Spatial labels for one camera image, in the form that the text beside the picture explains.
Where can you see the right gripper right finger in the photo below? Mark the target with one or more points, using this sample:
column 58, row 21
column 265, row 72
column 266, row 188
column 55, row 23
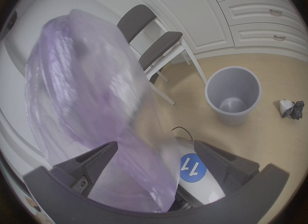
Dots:
column 223, row 170

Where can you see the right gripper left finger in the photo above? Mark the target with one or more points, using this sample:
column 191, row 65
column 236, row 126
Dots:
column 91, row 162

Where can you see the purple plastic bag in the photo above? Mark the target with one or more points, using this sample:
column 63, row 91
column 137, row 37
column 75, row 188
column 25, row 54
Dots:
column 84, row 85

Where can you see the black plastic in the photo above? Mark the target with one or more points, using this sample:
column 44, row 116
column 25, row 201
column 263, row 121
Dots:
column 297, row 111

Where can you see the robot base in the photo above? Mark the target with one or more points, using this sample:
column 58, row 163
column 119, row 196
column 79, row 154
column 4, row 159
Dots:
column 204, row 189

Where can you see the pale grey trash bin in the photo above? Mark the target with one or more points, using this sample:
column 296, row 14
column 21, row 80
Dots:
column 250, row 90

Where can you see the white chair dark grey cushions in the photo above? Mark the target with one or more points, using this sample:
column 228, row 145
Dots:
column 134, row 20

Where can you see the white wardrobe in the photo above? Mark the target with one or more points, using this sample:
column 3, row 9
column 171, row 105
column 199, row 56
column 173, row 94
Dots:
column 192, row 13

